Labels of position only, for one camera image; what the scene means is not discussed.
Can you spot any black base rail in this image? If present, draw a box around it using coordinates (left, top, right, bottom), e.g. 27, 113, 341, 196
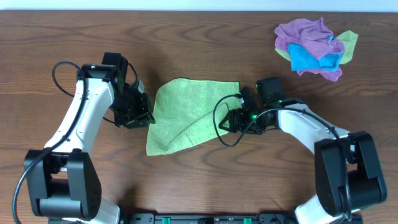
119, 213, 297, 224

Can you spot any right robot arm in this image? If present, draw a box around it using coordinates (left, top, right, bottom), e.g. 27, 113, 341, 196
213, 77, 387, 223

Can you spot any light green microfiber cloth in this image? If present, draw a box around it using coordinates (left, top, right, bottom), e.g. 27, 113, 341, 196
146, 78, 241, 156

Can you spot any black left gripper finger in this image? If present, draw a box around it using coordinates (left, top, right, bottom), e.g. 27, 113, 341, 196
124, 112, 155, 129
142, 93, 155, 123

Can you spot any purple microfiber cloth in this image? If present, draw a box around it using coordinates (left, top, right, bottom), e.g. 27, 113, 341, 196
274, 18, 342, 82

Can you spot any blue microfiber cloth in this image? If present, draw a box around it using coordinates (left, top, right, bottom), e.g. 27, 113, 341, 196
287, 36, 345, 71

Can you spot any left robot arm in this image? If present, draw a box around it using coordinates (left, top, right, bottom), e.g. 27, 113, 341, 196
21, 52, 155, 223

